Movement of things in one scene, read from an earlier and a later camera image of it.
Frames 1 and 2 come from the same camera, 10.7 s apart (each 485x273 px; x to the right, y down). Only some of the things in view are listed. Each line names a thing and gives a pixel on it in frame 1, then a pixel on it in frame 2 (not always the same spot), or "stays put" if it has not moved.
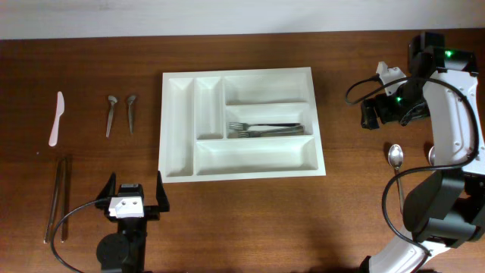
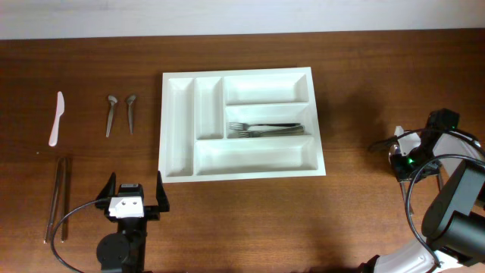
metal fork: (241, 126) stays put
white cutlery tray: (196, 108) stays put
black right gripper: (368, 114) → (408, 173)
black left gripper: (150, 209) stays put
